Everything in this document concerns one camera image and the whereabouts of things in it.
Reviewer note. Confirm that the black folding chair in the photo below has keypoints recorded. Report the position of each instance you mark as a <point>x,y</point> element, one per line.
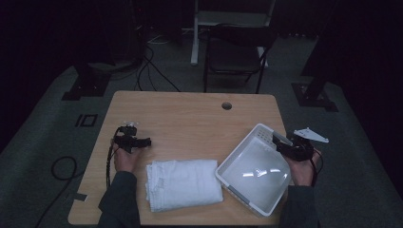
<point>234,53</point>

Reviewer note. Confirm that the black stand base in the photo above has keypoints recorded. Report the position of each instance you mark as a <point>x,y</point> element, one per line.
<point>312,95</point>
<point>87,87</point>

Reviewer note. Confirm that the white plastic basket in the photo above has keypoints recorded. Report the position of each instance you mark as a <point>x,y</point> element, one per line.
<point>253,183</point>

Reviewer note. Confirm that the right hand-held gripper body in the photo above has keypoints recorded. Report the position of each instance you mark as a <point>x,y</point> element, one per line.
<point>299,150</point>

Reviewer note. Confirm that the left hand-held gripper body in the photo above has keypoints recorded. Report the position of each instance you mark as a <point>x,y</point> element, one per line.
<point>126,139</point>

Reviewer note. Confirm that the person's left hand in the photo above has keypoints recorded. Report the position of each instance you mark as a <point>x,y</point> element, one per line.
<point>126,160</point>

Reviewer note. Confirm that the white cloth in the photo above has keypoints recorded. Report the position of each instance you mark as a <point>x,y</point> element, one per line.
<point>183,183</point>

